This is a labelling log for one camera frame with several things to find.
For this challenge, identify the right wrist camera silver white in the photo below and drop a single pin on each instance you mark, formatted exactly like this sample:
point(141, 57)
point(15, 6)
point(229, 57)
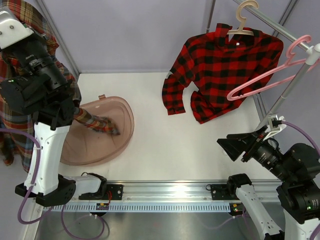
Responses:
point(274, 125)

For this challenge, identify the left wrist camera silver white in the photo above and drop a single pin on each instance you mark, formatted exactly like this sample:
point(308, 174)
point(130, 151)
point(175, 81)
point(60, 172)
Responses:
point(12, 30)

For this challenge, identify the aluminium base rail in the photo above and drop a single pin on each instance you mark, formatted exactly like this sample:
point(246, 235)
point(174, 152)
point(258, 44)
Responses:
point(166, 191)

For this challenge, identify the pink translucent plastic basket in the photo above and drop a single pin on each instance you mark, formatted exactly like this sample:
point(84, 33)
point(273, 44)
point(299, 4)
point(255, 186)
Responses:
point(84, 146)

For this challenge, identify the wrist camera silver white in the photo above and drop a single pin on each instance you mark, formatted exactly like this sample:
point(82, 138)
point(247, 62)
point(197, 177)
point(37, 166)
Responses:
point(12, 30)
point(274, 125)

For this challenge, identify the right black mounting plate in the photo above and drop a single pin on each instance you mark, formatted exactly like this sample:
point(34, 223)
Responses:
point(219, 192)

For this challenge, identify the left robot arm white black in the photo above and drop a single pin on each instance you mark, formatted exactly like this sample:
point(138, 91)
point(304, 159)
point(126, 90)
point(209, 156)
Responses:
point(44, 93)

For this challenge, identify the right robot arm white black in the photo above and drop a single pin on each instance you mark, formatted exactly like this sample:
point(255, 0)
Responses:
point(298, 194)

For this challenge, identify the beige plastic hanger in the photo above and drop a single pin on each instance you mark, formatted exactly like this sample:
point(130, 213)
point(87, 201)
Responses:
point(242, 20)

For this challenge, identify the brown multicolour plaid shirt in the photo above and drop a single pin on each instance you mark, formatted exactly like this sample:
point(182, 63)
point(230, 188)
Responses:
point(12, 144)

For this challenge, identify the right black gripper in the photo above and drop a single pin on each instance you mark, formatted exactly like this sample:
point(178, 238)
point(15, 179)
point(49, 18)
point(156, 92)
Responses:
point(235, 147)

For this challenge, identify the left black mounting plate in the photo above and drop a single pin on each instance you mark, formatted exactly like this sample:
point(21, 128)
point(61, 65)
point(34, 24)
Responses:
point(114, 191)

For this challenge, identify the silver white clothes rack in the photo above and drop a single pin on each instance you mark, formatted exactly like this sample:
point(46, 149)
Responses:
point(280, 29)

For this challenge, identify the black mounting plate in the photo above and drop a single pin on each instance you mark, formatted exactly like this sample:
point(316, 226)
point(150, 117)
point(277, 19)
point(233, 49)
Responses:
point(114, 191)
point(219, 192)

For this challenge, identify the white slotted cable duct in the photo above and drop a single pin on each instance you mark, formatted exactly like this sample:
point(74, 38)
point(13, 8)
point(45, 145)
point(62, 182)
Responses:
point(143, 207)

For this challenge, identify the red black plaid shirt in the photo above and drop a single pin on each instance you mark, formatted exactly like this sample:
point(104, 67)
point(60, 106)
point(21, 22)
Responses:
point(217, 64)

